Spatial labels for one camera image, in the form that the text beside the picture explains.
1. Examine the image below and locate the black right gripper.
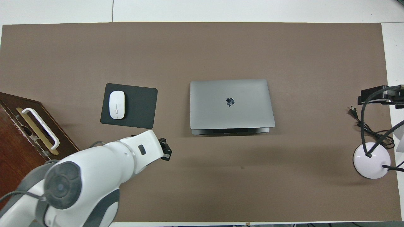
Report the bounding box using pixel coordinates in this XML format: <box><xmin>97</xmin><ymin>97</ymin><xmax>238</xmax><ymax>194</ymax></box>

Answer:
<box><xmin>358</xmin><ymin>84</ymin><xmax>404</xmax><ymax>109</ymax></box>

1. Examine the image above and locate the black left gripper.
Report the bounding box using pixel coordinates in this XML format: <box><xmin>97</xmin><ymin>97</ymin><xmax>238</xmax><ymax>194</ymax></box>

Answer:
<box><xmin>159</xmin><ymin>138</ymin><xmax>172</xmax><ymax>161</ymax></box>

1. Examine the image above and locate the grey aluminium laptop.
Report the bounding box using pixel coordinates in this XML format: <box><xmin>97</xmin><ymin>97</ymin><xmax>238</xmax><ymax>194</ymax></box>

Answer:
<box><xmin>190</xmin><ymin>79</ymin><xmax>276</xmax><ymax>135</ymax></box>

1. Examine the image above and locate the brown table mat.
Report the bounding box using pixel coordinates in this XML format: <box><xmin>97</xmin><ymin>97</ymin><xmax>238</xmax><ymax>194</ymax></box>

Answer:
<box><xmin>0</xmin><ymin>21</ymin><xmax>402</xmax><ymax>224</ymax></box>

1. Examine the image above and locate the black mouse pad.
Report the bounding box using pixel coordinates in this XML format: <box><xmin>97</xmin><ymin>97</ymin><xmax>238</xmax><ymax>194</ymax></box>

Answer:
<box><xmin>100</xmin><ymin>83</ymin><xmax>158</xmax><ymax>129</ymax></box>

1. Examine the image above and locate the white desk lamp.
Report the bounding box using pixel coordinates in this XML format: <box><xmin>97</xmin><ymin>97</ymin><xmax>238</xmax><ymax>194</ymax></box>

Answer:
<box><xmin>353</xmin><ymin>131</ymin><xmax>404</xmax><ymax>179</ymax></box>

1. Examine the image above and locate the white computer mouse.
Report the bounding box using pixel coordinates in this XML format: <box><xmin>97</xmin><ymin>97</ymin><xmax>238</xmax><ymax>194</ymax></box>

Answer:
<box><xmin>109</xmin><ymin>90</ymin><xmax>126</xmax><ymax>120</ymax></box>

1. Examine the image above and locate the dark brown wooden box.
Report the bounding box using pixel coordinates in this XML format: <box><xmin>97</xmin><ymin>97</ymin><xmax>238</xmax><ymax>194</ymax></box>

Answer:
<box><xmin>0</xmin><ymin>92</ymin><xmax>80</xmax><ymax>202</ymax></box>

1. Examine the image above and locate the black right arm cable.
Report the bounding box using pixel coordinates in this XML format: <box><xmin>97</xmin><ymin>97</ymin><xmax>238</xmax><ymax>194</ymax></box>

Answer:
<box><xmin>361</xmin><ymin>85</ymin><xmax>404</xmax><ymax>158</ymax></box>

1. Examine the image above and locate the black lamp power cable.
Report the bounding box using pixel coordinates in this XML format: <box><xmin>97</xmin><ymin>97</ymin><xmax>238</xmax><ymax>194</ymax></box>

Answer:
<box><xmin>349</xmin><ymin>106</ymin><xmax>395</xmax><ymax>149</ymax></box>

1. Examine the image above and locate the white box handle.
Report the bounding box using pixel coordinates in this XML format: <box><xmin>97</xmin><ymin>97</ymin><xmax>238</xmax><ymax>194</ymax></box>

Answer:
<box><xmin>21</xmin><ymin>108</ymin><xmax>60</xmax><ymax>150</ymax></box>

